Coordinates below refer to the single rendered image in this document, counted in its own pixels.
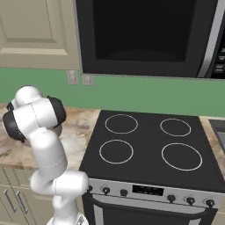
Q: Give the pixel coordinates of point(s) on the black microwave door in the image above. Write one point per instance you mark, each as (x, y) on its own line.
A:
(143, 29)

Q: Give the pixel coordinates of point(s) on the black microwave oven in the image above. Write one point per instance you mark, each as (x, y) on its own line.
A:
(140, 68)

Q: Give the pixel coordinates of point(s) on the beige drawer front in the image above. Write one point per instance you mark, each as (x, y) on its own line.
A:
(4, 175)
(22, 177)

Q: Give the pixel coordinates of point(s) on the black stove knob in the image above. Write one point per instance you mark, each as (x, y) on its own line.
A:
(89, 189)
(190, 201)
(106, 190)
(210, 203)
(124, 192)
(171, 198)

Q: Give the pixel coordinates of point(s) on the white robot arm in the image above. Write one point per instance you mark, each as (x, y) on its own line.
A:
(48, 152)

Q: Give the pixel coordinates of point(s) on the black oven door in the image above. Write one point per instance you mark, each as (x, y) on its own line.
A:
(140, 218)

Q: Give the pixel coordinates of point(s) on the beige wall socket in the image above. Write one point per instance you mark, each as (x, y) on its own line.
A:
(87, 79)
(72, 77)

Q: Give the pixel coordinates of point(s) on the grey sink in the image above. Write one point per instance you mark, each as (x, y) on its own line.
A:
(220, 133)

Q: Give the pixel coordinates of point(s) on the beige base cupboard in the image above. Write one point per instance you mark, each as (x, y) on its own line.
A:
(221, 216)

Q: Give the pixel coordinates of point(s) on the beige wall cupboard door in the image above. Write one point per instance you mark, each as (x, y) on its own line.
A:
(32, 32)

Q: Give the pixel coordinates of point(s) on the black and silver stove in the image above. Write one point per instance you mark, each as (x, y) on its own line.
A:
(146, 152)

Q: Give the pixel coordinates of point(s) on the beige base cupboard door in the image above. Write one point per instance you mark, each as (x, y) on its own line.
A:
(36, 209)
(4, 214)

